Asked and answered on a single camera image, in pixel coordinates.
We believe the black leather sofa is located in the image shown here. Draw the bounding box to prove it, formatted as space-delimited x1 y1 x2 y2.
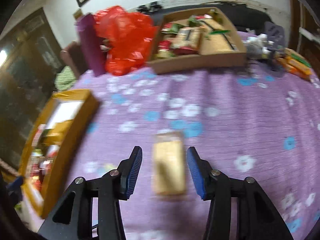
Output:
135 2 273 35

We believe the tan biscuit packet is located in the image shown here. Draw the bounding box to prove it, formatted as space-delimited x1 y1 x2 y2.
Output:
151 131 187 198

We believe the orange snack bars pile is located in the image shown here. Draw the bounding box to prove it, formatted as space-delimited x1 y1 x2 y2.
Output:
276 48 312 81

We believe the brown cardboard snack box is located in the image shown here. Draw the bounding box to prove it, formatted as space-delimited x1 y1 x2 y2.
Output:
147 7 247 74

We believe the red plastic bag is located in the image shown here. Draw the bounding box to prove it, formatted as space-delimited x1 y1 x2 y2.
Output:
93 5 157 76

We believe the brown armchair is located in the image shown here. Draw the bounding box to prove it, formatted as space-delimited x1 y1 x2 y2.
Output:
60 41 88 80

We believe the dark wooden cabinet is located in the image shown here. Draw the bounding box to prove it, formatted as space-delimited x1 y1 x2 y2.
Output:
1 9 65 170

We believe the yellow shallow tray box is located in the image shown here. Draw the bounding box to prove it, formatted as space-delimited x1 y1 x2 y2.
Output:
18 89 100 219

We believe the purple floral tablecloth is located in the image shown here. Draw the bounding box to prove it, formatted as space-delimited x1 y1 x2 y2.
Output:
65 61 319 239

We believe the purple thermos bottle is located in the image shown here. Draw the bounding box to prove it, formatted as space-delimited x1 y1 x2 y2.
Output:
75 13 106 77

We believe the black phone stand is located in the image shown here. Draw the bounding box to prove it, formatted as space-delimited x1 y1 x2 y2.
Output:
264 21 285 77

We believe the white crumpled tissue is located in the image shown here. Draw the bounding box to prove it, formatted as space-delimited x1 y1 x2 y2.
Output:
244 34 270 60

